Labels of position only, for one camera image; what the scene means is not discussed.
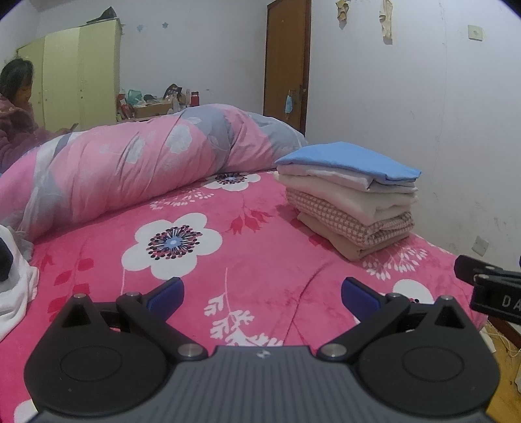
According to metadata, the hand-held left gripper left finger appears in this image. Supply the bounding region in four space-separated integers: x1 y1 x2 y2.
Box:
60 277 209 361

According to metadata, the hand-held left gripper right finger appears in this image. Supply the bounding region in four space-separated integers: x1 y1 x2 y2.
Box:
317 277 467 361

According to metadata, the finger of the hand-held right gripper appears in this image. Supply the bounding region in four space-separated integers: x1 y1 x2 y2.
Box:
454 255 506 282

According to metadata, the blue t-shirt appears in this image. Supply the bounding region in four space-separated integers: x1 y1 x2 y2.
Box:
275 141 422 183

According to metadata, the beige folded cloth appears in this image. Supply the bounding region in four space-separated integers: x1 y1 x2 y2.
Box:
297 211 412 261

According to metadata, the pink checked folded cloth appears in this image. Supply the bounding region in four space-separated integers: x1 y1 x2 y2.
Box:
286 189 415 248

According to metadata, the pink floral blanket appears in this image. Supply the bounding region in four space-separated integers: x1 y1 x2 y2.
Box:
0 169 490 423

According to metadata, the pink and grey quilt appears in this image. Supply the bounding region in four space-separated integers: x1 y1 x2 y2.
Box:
0 103 311 241

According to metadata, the white garment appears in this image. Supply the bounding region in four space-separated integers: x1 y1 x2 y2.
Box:
0 225 40 343

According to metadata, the black garment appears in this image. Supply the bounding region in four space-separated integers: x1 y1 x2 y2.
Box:
0 239 13 282

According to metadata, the cardboard box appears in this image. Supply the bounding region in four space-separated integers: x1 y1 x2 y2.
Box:
134 102 174 119

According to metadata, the pale yellow wardrobe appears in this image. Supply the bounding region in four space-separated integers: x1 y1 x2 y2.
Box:
15 18 123 133

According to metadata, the brown wooden door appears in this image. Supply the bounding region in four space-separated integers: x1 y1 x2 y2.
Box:
263 0 313 137

